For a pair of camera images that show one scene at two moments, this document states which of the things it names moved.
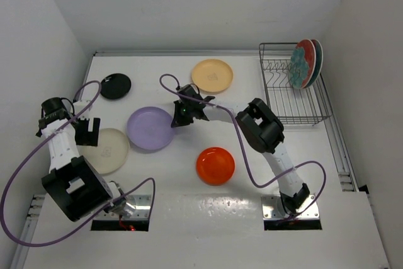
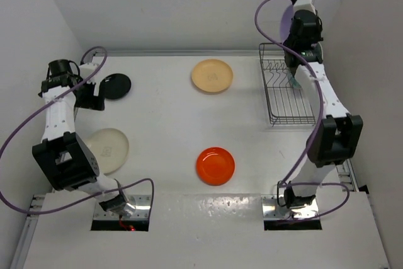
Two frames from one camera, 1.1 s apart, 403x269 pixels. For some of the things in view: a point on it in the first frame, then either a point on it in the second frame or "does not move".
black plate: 115,85 does not move
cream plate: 111,154 does not move
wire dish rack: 310,105 does not move
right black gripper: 180,120 -> 317,36
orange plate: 215,166 does not move
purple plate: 150,128 -> 285,22
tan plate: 212,75 does not move
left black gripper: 88,138 -> 93,102
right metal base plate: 269,210 does not move
